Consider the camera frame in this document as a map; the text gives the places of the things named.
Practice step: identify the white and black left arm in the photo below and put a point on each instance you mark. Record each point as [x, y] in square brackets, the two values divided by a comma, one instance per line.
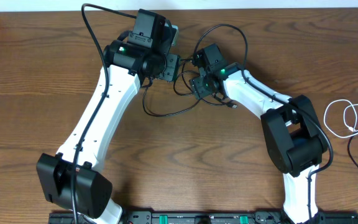
[72, 178]

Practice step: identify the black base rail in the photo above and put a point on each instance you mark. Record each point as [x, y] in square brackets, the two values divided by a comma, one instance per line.
[261, 217]

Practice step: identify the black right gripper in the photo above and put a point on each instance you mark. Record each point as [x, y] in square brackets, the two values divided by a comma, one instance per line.
[196, 86]

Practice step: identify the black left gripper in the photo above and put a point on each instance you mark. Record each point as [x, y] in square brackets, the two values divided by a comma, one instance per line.
[171, 67]

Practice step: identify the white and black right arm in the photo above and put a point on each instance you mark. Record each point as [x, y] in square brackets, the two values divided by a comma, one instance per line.
[293, 137]

